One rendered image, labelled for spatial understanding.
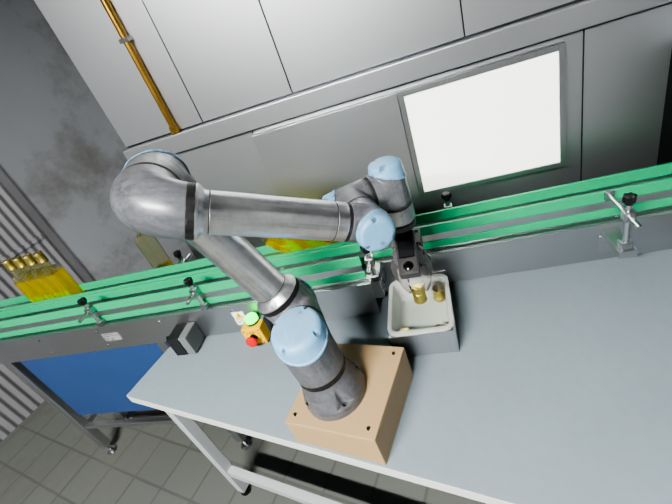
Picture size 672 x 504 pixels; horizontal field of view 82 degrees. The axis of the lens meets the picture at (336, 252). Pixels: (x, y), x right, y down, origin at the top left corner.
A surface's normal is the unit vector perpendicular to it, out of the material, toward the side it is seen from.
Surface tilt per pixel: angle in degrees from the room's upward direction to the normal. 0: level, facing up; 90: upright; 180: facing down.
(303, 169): 90
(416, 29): 90
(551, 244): 90
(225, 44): 90
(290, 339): 8
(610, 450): 0
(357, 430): 4
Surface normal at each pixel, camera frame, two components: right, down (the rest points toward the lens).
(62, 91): 0.87, -0.02
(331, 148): -0.14, 0.58
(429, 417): -0.31, -0.80
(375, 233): 0.27, 0.44
